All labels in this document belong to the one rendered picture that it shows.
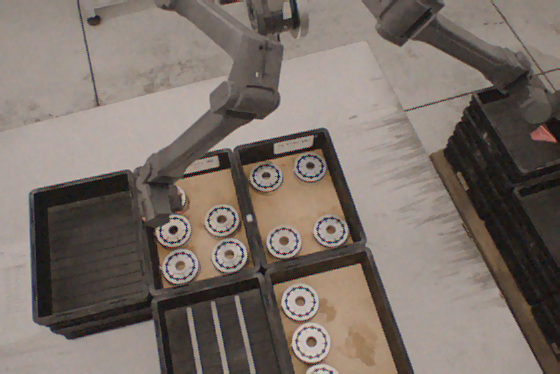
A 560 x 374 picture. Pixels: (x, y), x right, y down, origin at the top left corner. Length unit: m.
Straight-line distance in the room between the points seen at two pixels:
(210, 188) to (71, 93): 1.60
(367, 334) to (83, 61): 2.31
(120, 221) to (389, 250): 0.84
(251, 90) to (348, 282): 0.76
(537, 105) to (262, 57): 0.63
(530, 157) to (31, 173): 1.88
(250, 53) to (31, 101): 2.32
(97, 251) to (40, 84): 1.72
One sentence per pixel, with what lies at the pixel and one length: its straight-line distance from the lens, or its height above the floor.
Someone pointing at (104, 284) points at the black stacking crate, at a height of 0.83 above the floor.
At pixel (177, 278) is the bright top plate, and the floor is 0.86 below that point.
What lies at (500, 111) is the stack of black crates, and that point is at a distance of 2.35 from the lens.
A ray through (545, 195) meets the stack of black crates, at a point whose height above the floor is 0.38.
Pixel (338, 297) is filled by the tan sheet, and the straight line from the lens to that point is 1.47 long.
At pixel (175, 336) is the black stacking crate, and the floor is 0.83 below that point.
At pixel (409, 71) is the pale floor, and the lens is 3.02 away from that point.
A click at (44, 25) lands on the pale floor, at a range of 3.46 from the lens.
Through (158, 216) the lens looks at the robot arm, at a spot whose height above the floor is 1.17.
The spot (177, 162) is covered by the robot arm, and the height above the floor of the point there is 1.30.
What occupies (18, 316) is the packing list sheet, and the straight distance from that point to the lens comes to 1.77.
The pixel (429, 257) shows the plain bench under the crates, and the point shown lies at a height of 0.70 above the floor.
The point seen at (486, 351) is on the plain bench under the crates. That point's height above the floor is 0.70.
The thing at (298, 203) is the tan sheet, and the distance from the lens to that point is 1.57.
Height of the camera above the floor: 2.24
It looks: 63 degrees down
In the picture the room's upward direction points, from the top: straight up
